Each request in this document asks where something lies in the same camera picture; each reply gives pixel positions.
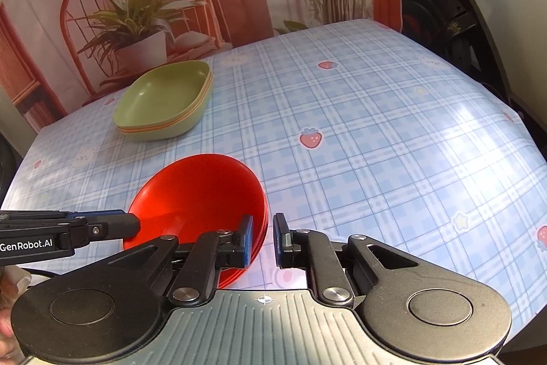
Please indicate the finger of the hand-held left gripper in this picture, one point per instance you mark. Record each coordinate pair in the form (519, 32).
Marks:
(111, 226)

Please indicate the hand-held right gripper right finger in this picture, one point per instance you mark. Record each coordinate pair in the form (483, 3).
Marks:
(280, 241)

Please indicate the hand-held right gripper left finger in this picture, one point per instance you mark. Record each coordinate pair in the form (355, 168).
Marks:
(246, 241)

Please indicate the orange square plate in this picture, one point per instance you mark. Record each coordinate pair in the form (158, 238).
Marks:
(149, 129)

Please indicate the person's left hand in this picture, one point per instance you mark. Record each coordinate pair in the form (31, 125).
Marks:
(13, 281)

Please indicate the blue checked tablecloth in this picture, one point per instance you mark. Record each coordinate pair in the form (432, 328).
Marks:
(363, 134)

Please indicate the black exercise bike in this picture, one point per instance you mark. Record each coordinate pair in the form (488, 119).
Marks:
(448, 27)

